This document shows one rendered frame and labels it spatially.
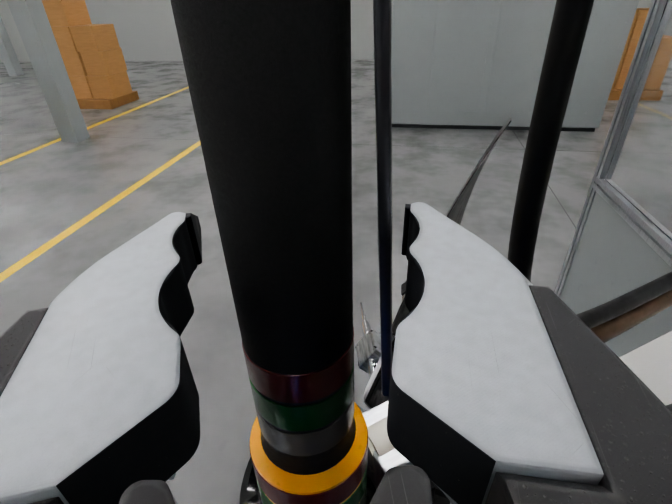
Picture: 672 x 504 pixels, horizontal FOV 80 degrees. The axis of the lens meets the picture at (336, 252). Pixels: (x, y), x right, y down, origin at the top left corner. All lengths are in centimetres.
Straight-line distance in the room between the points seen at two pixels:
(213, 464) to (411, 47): 488
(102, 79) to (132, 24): 657
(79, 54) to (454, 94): 601
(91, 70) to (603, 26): 737
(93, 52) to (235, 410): 708
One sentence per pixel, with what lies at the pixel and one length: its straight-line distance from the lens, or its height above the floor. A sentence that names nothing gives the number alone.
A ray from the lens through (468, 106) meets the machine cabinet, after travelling 569.
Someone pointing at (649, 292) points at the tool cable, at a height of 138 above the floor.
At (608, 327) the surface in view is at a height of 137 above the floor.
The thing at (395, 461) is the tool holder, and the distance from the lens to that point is 19.
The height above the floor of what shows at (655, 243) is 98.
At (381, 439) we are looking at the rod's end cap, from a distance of 19.
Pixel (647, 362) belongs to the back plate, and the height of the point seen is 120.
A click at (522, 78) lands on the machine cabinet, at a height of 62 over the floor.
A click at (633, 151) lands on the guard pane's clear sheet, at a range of 148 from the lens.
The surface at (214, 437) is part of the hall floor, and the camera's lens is 191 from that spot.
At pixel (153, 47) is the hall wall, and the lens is 1447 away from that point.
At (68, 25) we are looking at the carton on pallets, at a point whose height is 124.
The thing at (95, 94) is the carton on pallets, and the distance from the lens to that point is 844.
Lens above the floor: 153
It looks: 32 degrees down
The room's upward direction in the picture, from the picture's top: 2 degrees counter-clockwise
